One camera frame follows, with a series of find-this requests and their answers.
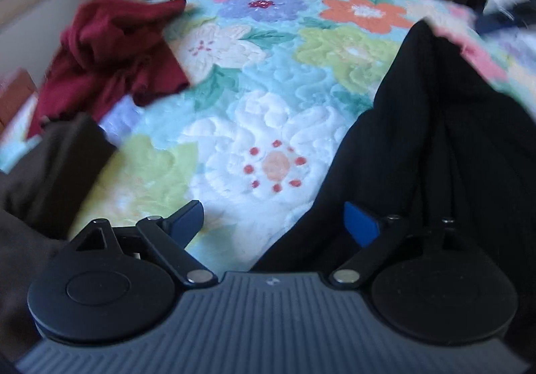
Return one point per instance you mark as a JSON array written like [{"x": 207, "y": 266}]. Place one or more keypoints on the navy cloth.
[{"x": 502, "y": 20}]

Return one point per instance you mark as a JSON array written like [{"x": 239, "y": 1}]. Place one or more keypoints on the reddish brown box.
[{"x": 14, "y": 97}]

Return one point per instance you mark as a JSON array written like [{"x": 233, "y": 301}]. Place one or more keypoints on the dark red garment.
[{"x": 109, "y": 51}]

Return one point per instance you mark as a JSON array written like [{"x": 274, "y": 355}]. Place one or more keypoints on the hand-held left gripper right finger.
[{"x": 359, "y": 225}]

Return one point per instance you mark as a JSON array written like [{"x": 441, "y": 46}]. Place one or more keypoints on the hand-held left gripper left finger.
[{"x": 188, "y": 221}]

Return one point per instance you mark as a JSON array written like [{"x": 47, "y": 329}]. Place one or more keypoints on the dark brown garment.
[{"x": 46, "y": 181}]

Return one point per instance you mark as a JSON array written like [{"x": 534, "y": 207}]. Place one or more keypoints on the floral quilt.
[{"x": 259, "y": 106}]

